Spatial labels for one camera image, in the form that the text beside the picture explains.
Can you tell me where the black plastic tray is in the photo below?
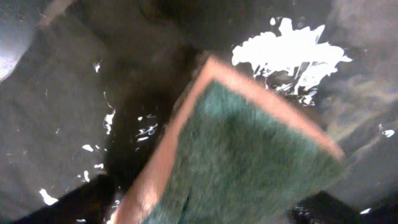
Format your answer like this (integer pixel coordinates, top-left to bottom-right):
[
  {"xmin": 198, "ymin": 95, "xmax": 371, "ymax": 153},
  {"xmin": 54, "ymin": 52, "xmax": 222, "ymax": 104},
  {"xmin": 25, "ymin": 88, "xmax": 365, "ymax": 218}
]
[{"xmin": 1, "ymin": 0, "xmax": 397, "ymax": 223}]

